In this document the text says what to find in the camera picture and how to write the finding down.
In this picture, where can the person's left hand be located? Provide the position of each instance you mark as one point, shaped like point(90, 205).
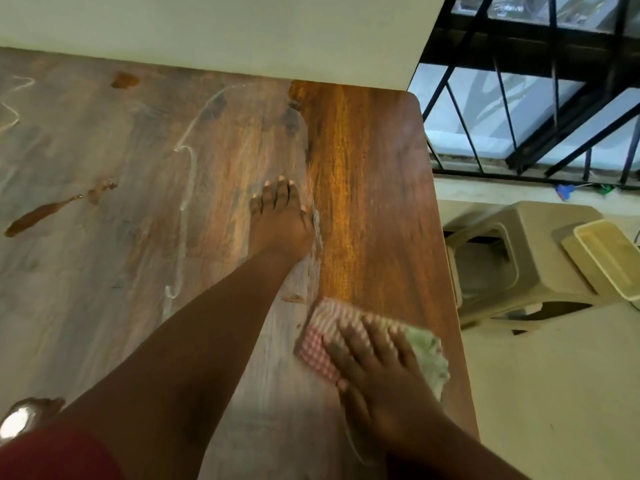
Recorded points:
point(280, 224)

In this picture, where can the person's red clothing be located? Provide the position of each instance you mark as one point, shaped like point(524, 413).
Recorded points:
point(55, 457)

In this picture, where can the wooden table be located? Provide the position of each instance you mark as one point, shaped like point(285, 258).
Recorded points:
point(375, 194)

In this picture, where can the small blue plastic object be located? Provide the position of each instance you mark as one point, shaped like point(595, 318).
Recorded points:
point(563, 191)

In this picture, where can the person's right hand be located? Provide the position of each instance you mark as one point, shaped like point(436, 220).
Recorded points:
point(385, 389)

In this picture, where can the person's left forearm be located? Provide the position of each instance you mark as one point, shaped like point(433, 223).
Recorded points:
point(190, 374)

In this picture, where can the cream plastic tray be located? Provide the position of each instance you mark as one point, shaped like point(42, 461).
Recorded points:
point(607, 254)

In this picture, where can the black window grille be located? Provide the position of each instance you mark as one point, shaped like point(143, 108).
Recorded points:
point(550, 49)

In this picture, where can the beige plastic stool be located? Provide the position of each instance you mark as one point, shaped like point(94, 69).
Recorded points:
point(540, 259)

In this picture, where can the red checked cleaning cloth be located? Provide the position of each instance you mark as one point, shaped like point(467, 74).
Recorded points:
point(315, 344)

